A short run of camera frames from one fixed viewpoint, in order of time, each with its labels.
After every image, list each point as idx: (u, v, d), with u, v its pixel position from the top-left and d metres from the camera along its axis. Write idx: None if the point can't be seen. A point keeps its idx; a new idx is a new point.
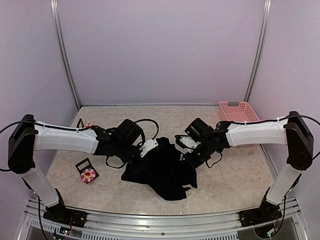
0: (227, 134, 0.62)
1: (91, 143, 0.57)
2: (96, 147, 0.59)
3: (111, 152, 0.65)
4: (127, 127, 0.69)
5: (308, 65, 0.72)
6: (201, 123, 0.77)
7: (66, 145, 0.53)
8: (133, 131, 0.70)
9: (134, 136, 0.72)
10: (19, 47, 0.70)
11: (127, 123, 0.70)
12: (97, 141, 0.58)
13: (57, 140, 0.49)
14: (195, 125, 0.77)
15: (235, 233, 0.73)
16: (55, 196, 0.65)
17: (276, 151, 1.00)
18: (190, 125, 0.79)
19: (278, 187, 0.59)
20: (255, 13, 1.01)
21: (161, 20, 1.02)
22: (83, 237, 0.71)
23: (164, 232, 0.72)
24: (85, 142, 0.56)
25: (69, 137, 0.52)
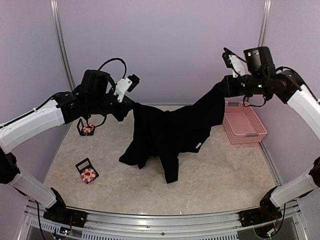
0: (296, 93, 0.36)
1: (56, 116, 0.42)
2: (63, 114, 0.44)
3: (84, 110, 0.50)
4: (88, 78, 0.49)
5: (308, 65, 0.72)
6: (271, 58, 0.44)
7: (31, 131, 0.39)
8: (98, 80, 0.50)
9: (103, 86, 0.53)
10: (19, 47, 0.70)
11: (88, 74, 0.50)
12: (59, 108, 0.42)
13: (22, 132, 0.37)
14: (264, 51, 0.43)
15: (235, 233, 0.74)
16: (51, 197, 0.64)
17: (277, 152, 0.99)
18: (257, 47, 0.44)
19: (286, 192, 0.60)
20: (255, 12, 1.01)
21: (161, 20, 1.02)
22: (83, 237, 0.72)
23: (164, 232, 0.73)
24: (50, 118, 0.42)
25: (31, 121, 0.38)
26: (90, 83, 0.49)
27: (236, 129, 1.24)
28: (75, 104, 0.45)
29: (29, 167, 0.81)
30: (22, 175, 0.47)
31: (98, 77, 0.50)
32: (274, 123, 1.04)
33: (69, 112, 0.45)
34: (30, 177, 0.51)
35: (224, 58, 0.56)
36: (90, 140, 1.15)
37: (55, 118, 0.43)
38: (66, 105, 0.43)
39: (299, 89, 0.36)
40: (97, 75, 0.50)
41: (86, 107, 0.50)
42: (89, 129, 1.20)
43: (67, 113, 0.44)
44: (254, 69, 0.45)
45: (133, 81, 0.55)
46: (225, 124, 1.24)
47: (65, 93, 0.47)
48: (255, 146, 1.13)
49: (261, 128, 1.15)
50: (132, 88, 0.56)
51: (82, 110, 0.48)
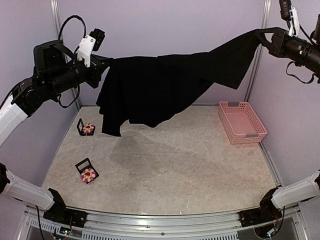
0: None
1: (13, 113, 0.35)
2: (20, 109, 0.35)
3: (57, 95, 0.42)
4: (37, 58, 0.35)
5: None
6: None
7: None
8: (51, 53, 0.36)
9: (60, 57, 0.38)
10: (19, 46, 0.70)
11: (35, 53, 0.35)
12: (13, 105, 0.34)
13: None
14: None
15: (235, 233, 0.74)
16: (49, 197, 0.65)
17: (278, 152, 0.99)
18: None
19: (288, 194, 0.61)
20: (255, 12, 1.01)
21: (161, 20, 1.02)
22: (83, 237, 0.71)
23: (164, 233, 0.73)
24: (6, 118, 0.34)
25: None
26: (40, 59, 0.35)
27: (236, 128, 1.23)
28: (32, 91, 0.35)
29: (29, 167, 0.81)
30: (12, 183, 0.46)
31: (47, 52, 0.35)
32: (274, 123, 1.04)
33: (28, 103, 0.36)
34: (20, 184, 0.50)
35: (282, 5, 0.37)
36: (90, 140, 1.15)
37: (13, 117, 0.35)
38: (21, 97, 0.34)
39: None
40: (46, 47, 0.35)
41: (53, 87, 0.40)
42: (89, 129, 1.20)
43: (26, 105, 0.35)
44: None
45: (97, 36, 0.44)
46: (225, 124, 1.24)
47: (22, 81, 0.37)
48: (256, 146, 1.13)
49: (262, 128, 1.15)
50: (98, 46, 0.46)
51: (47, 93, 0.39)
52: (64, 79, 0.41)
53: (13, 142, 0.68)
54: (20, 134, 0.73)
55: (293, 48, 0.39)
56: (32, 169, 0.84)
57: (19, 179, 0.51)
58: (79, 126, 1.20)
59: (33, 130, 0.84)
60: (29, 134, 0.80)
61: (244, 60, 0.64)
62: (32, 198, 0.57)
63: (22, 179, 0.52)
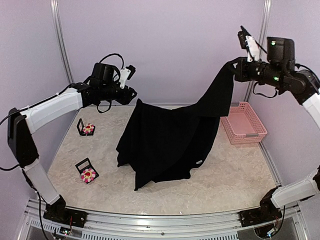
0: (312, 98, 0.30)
1: (74, 98, 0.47)
2: (81, 98, 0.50)
3: (98, 97, 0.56)
4: (100, 71, 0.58)
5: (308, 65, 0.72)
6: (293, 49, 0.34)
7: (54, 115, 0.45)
8: (108, 70, 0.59)
9: (108, 72, 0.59)
10: (19, 46, 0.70)
11: (98, 67, 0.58)
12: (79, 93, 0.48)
13: (45, 114, 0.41)
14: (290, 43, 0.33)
15: (235, 233, 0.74)
16: (53, 192, 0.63)
17: (278, 152, 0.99)
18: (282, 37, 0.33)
19: (287, 193, 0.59)
20: (255, 12, 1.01)
21: (161, 20, 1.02)
22: (83, 237, 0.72)
23: (164, 232, 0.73)
24: (68, 99, 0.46)
25: (52, 104, 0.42)
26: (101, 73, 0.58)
27: (237, 128, 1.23)
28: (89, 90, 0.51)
29: None
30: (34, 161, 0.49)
31: (106, 69, 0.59)
32: (274, 123, 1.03)
33: (87, 96, 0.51)
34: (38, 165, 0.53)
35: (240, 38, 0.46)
36: (90, 140, 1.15)
37: (72, 101, 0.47)
38: (84, 92, 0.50)
39: (316, 92, 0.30)
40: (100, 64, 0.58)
41: (98, 90, 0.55)
42: (89, 129, 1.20)
43: (86, 97, 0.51)
44: (277, 60, 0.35)
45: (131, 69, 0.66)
46: (225, 124, 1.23)
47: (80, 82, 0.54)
48: (256, 146, 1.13)
49: (262, 128, 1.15)
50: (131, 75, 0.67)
51: (97, 93, 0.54)
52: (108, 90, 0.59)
53: None
54: None
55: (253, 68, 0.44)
56: None
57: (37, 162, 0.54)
58: (79, 126, 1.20)
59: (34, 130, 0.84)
60: None
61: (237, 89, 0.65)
62: (44, 185, 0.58)
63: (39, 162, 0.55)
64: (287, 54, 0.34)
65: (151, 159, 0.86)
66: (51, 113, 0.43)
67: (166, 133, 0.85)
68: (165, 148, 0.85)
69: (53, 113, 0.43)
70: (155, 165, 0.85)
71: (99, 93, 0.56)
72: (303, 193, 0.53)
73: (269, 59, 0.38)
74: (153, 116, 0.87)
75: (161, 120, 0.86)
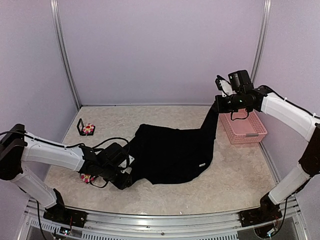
0: (264, 99, 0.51)
1: (76, 161, 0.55)
2: (81, 165, 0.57)
3: (95, 172, 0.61)
4: (113, 152, 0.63)
5: (308, 66, 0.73)
6: (248, 78, 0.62)
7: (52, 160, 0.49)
8: (119, 155, 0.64)
9: (118, 156, 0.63)
10: (19, 47, 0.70)
11: (114, 148, 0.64)
12: (83, 160, 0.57)
13: (45, 154, 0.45)
14: (242, 74, 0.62)
15: (235, 233, 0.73)
16: (52, 197, 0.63)
17: (278, 152, 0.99)
18: (235, 72, 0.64)
19: (282, 187, 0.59)
20: (255, 12, 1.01)
21: (161, 20, 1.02)
22: (83, 237, 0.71)
23: (164, 233, 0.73)
24: (72, 159, 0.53)
25: (57, 152, 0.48)
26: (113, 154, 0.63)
27: (237, 128, 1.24)
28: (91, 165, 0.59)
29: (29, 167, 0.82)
30: (24, 174, 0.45)
31: (117, 156, 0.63)
32: (274, 122, 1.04)
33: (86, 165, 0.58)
34: (31, 177, 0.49)
35: (217, 82, 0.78)
36: (91, 140, 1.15)
37: (72, 162, 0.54)
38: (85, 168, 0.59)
39: (265, 96, 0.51)
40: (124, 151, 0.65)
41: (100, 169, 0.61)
42: (89, 129, 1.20)
43: (86, 168, 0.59)
44: (236, 87, 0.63)
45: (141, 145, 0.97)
46: (225, 124, 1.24)
47: (90, 148, 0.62)
48: (255, 146, 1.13)
49: (262, 128, 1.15)
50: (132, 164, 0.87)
51: (97, 170, 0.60)
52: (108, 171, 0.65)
53: None
54: None
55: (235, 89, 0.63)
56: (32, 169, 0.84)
57: (30, 172, 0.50)
58: (79, 126, 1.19)
59: (34, 130, 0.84)
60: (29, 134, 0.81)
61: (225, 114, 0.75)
62: (36, 194, 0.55)
63: (33, 173, 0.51)
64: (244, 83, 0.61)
65: (154, 162, 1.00)
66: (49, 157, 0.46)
67: (166, 144, 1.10)
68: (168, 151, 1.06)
69: (47, 159, 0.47)
70: (157, 167, 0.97)
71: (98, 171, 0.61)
72: (298, 184, 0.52)
73: (232, 88, 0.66)
74: (157, 130, 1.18)
75: (164, 139, 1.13)
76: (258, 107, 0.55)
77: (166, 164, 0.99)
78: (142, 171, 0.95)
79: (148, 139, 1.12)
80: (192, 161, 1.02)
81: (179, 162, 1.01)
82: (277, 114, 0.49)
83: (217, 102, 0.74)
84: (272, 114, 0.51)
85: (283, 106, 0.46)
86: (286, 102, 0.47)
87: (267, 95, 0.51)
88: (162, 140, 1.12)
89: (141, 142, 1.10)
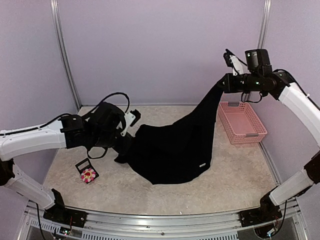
0: (284, 89, 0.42)
1: (57, 139, 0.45)
2: (65, 139, 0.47)
3: (86, 141, 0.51)
4: (103, 115, 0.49)
5: (308, 66, 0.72)
6: (268, 59, 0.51)
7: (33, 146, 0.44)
8: (111, 116, 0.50)
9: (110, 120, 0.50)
10: (19, 48, 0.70)
11: (102, 107, 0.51)
12: (63, 134, 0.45)
13: (18, 145, 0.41)
14: (261, 52, 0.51)
15: (235, 233, 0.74)
16: (49, 199, 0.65)
17: (278, 152, 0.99)
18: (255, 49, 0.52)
19: (285, 190, 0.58)
20: (255, 12, 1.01)
21: (161, 20, 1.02)
22: (83, 237, 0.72)
23: (164, 233, 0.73)
24: (49, 139, 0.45)
25: (28, 138, 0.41)
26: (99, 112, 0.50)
27: (236, 128, 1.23)
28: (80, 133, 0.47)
29: (29, 167, 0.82)
30: (17, 178, 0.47)
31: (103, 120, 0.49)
32: (274, 122, 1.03)
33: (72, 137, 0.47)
34: (24, 180, 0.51)
35: (226, 57, 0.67)
36: None
37: (54, 141, 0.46)
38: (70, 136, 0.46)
39: (287, 86, 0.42)
40: (114, 110, 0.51)
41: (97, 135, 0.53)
42: None
43: (70, 139, 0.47)
44: (253, 67, 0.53)
45: (137, 116, 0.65)
46: (225, 124, 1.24)
47: (74, 116, 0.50)
48: (255, 146, 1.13)
49: (261, 128, 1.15)
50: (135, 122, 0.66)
51: (87, 139, 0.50)
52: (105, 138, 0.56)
53: None
54: None
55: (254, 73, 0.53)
56: (32, 169, 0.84)
57: (24, 175, 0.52)
58: None
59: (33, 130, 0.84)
60: None
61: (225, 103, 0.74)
62: (31, 197, 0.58)
63: (26, 176, 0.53)
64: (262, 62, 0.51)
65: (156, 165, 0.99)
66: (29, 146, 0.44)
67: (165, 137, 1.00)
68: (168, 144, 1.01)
69: (27, 147, 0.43)
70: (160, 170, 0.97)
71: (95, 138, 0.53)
72: (301, 188, 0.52)
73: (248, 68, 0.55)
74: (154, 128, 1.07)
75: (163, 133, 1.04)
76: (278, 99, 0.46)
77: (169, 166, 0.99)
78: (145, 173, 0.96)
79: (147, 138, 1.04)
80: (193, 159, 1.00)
81: (181, 155, 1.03)
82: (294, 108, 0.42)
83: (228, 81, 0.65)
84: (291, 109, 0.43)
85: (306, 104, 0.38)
86: (308, 98, 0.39)
87: (290, 86, 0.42)
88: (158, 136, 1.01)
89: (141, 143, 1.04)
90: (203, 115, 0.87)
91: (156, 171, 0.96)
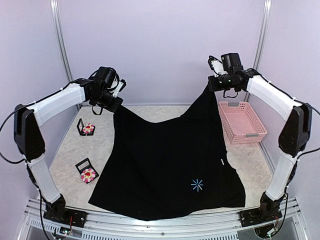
0: (250, 80, 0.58)
1: (77, 93, 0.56)
2: (84, 92, 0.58)
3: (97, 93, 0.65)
4: (104, 72, 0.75)
5: (304, 66, 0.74)
6: (237, 60, 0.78)
7: (59, 107, 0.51)
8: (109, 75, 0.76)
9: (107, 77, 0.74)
10: (19, 46, 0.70)
11: (102, 70, 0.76)
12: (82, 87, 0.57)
13: (50, 109, 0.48)
14: (232, 56, 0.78)
15: (235, 233, 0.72)
16: (56, 191, 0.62)
17: (277, 152, 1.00)
18: (228, 54, 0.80)
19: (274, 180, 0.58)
20: (256, 12, 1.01)
21: (160, 22, 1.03)
22: (83, 237, 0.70)
23: (164, 232, 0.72)
24: (73, 94, 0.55)
25: (59, 98, 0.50)
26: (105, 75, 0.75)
27: (236, 128, 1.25)
28: (92, 85, 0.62)
29: None
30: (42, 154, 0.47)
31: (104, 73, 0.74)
32: (274, 123, 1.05)
33: (89, 91, 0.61)
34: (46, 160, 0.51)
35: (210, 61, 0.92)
36: (91, 140, 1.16)
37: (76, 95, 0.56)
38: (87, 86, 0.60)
39: (251, 77, 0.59)
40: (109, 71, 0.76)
41: (100, 90, 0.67)
42: (89, 129, 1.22)
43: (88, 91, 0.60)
44: (227, 67, 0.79)
45: (118, 78, 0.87)
46: (225, 124, 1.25)
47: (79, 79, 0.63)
48: (256, 146, 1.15)
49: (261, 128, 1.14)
50: (122, 89, 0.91)
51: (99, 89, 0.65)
52: (107, 96, 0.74)
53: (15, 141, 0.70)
54: None
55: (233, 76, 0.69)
56: None
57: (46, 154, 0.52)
58: (79, 126, 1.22)
59: None
60: None
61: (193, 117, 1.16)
62: (46, 184, 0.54)
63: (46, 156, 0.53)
64: (236, 65, 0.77)
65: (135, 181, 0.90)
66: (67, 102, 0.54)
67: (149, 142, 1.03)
68: (180, 173, 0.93)
69: (54, 107, 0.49)
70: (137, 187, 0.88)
71: (95, 99, 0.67)
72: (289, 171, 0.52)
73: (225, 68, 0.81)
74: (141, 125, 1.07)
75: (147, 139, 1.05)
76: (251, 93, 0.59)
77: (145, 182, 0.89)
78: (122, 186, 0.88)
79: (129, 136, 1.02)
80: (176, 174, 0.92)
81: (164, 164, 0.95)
82: (258, 93, 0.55)
83: (210, 81, 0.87)
84: (256, 95, 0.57)
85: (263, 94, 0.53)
86: (268, 84, 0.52)
87: (253, 76, 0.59)
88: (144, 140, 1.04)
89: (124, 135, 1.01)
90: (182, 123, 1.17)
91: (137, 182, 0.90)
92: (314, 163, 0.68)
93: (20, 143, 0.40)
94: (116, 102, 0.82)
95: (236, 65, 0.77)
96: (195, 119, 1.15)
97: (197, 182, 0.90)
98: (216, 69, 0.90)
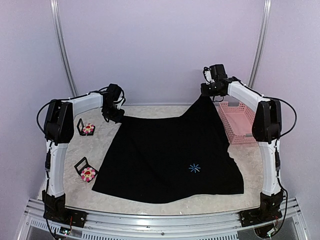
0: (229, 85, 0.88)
1: (97, 98, 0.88)
2: (101, 100, 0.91)
3: (110, 103, 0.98)
4: (114, 86, 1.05)
5: (303, 66, 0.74)
6: (222, 70, 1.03)
7: (85, 106, 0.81)
8: (118, 89, 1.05)
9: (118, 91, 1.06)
10: (19, 46, 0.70)
11: (113, 84, 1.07)
12: (99, 96, 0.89)
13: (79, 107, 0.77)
14: (218, 67, 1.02)
15: (235, 233, 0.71)
16: (59, 188, 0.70)
17: None
18: (215, 66, 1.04)
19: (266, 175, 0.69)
20: (256, 12, 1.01)
21: (161, 22, 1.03)
22: (83, 237, 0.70)
23: (164, 233, 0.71)
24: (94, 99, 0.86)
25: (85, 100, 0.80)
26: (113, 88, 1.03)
27: (236, 128, 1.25)
28: (108, 96, 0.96)
29: (29, 166, 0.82)
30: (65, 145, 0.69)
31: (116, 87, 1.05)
32: None
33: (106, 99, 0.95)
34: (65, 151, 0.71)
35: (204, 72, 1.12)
36: (91, 140, 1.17)
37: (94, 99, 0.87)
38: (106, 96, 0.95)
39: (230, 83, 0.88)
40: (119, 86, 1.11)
41: (111, 100, 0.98)
42: (89, 129, 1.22)
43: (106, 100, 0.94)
44: (214, 75, 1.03)
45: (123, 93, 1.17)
46: (225, 124, 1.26)
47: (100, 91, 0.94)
48: (255, 146, 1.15)
49: None
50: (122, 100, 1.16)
51: (110, 98, 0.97)
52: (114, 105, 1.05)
53: (15, 141, 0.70)
54: (21, 132, 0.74)
55: (217, 83, 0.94)
56: (32, 169, 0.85)
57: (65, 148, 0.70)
58: (79, 126, 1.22)
59: (32, 129, 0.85)
60: (28, 134, 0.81)
61: (185, 116, 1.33)
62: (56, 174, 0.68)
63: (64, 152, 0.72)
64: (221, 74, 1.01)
65: (137, 169, 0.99)
66: (92, 103, 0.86)
67: (148, 136, 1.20)
68: (178, 160, 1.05)
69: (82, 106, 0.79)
70: (141, 172, 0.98)
71: (107, 107, 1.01)
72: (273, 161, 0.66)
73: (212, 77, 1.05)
74: (141, 123, 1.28)
75: (146, 133, 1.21)
76: (233, 95, 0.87)
77: (146, 169, 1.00)
78: (126, 173, 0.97)
79: (130, 132, 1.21)
80: (174, 161, 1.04)
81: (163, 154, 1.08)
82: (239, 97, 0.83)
83: (202, 89, 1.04)
84: (235, 95, 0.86)
85: (241, 94, 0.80)
86: (245, 88, 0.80)
87: (232, 82, 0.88)
88: (144, 135, 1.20)
89: (127, 131, 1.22)
90: (175, 120, 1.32)
91: (140, 169, 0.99)
92: (313, 163, 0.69)
93: (51, 127, 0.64)
94: (119, 112, 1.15)
95: (221, 74, 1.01)
96: (188, 116, 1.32)
97: (194, 166, 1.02)
98: (208, 77, 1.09)
